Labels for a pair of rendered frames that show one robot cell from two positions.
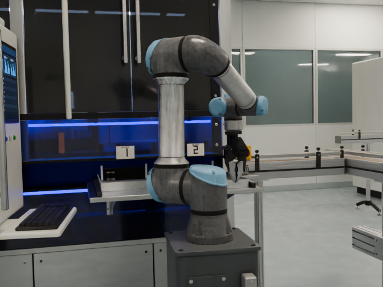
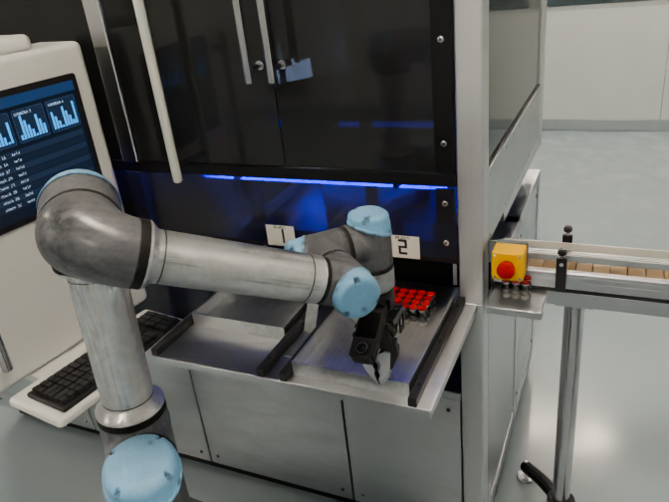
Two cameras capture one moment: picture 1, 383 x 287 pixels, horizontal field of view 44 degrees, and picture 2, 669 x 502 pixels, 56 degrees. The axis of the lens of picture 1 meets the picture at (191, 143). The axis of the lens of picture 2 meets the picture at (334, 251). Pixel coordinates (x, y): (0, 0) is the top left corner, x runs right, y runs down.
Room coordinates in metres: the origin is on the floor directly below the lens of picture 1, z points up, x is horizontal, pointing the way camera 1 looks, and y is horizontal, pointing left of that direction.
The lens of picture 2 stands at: (1.12, -0.79, 1.69)
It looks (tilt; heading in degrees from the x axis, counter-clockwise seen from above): 26 degrees down; 40
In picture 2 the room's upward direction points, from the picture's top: 7 degrees counter-clockwise
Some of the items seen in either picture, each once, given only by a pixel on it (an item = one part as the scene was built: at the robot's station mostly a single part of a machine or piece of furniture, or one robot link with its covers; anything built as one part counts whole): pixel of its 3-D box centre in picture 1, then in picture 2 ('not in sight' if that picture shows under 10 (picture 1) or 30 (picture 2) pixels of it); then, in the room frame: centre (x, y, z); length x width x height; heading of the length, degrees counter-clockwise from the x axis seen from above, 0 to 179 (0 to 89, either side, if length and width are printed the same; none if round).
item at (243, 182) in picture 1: (207, 179); (377, 334); (2.08, -0.07, 0.90); 0.34 x 0.26 x 0.04; 13
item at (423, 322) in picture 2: not in sight; (390, 311); (2.17, -0.05, 0.90); 0.18 x 0.02 x 0.05; 103
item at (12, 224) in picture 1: (32, 222); (99, 358); (1.77, 0.61, 0.79); 0.45 x 0.28 x 0.03; 6
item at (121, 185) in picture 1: (127, 180); (271, 292); (2.11, 0.29, 0.90); 0.34 x 0.26 x 0.04; 14
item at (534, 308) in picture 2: (242, 176); (518, 298); (2.41, -0.26, 0.87); 0.14 x 0.13 x 0.02; 14
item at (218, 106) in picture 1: (225, 107); (322, 258); (1.85, -0.14, 1.21); 0.11 x 0.11 x 0.08; 59
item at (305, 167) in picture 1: (282, 162); (642, 273); (2.57, -0.50, 0.92); 0.69 x 0.16 x 0.16; 104
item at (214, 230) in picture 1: (209, 223); not in sight; (1.47, -0.05, 0.84); 0.15 x 0.15 x 0.10
